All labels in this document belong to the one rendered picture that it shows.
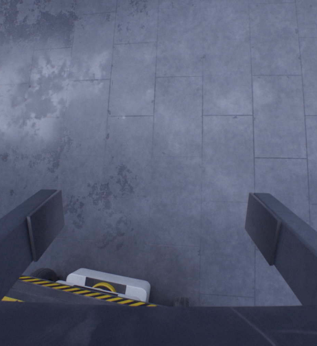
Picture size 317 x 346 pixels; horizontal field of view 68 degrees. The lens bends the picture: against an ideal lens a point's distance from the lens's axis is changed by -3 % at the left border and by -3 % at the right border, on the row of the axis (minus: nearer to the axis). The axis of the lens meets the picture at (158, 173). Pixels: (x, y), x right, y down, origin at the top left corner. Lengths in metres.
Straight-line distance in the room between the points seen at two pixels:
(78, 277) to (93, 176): 0.36
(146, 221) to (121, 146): 0.30
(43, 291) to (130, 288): 0.26
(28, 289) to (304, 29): 1.27
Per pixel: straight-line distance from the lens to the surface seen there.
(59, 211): 0.16
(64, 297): 0.67
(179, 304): 0.81
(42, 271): 0.94
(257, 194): 0.16
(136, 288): 0.81
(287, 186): 0.95
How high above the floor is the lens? 0.88
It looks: 79 degrees down
